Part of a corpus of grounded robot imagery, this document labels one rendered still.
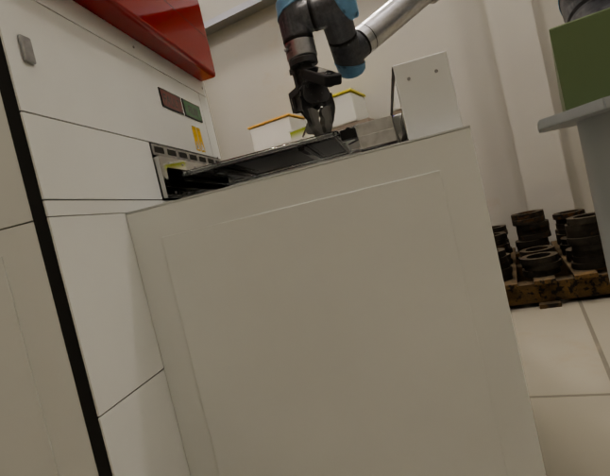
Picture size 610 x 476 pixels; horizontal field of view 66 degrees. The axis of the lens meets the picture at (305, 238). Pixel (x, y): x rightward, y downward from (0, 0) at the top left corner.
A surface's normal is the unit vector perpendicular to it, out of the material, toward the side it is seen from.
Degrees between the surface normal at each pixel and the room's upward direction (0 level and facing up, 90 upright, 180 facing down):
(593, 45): 90
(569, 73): 90
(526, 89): 90
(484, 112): 90
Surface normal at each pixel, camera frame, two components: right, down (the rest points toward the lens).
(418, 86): -0.18, 0.08
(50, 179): 0.96, -0.22
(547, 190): -0.42, 0.14
